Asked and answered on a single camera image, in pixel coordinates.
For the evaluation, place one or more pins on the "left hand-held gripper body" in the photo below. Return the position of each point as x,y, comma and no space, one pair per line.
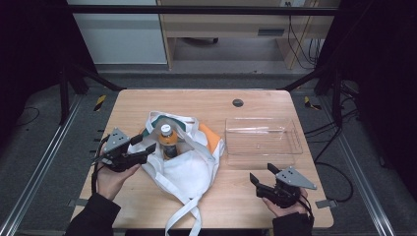
116,149

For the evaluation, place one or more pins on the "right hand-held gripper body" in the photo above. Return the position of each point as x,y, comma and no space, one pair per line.
288,183

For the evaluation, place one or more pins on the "orange drink bottle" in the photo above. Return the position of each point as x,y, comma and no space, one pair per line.
168,141

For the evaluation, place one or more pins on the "white patterned tote bag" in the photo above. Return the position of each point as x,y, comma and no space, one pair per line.
190,170

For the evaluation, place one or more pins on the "person's right hand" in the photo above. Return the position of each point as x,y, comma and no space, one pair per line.
278,209

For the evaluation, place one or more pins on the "person's left hand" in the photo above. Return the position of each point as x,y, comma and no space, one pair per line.
113,182

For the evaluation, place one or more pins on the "clear plastic container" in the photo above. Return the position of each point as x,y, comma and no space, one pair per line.
262,141

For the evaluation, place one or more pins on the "yellow black tape strip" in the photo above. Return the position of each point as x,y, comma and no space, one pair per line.
100,102
308,103

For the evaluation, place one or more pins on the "round grey table grommet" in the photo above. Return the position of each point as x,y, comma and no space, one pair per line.
238,103

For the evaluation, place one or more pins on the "white cabinet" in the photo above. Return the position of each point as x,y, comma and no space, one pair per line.
121,39

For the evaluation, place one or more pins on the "grey drawer label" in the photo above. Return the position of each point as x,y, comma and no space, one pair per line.
270,32

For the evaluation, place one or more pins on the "light wooden desk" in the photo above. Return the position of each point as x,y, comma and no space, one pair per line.
229,23

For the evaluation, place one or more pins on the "grey metal bracket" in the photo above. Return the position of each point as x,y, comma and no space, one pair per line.
326,204
77,202

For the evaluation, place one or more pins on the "aluminium floor rail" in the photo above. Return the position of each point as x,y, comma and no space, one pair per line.
42,164
357,164

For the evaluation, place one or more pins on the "black metal frame strut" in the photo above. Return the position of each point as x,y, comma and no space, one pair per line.
64,95
337,98

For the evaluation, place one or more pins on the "black horizontal frame bar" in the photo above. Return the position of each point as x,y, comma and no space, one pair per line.
196,10

